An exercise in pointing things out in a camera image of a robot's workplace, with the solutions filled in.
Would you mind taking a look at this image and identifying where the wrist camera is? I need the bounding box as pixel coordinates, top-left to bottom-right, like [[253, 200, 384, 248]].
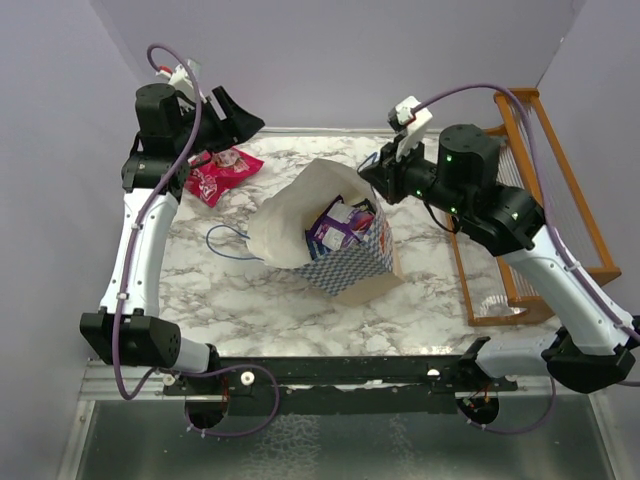
[[388, 96, 433, 162], [155, 58, 205, 101]]

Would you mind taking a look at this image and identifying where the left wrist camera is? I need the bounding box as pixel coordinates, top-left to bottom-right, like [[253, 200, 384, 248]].
[[155, 58, 205, 101]]

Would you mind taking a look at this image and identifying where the checkered paper bag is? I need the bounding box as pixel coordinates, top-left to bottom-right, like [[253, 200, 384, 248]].
[[236, 158, 404, 307]]

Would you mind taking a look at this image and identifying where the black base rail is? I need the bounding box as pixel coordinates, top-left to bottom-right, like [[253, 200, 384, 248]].
[[163, 354, 517, 426]]

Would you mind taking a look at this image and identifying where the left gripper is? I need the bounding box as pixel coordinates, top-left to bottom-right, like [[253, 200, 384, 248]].
[[174, 85, 264, 158]]

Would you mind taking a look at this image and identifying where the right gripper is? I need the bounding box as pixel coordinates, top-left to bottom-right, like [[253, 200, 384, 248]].
[[359, 132, 470, 220]]

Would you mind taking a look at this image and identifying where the orange wooden rack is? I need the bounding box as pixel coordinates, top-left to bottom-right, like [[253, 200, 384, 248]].
[[449, 88, 621, 327]]

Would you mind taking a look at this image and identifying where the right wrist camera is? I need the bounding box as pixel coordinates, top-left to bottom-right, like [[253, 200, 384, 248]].
[[388, 96, 433, 162]]

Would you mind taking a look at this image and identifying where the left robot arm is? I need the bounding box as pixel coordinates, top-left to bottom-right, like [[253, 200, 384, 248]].
[[79, 83, 264, 395]]

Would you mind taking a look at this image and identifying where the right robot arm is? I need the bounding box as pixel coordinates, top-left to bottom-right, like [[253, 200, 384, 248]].
[[359, 124, 639, 393]]

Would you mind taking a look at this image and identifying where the red snack bag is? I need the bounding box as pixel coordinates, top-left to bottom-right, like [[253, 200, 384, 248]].
[[185, 148, 264, 208]]

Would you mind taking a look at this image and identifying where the purple candy bag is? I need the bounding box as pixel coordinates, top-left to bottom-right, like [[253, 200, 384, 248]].
[[305, 195, 376, 260]]

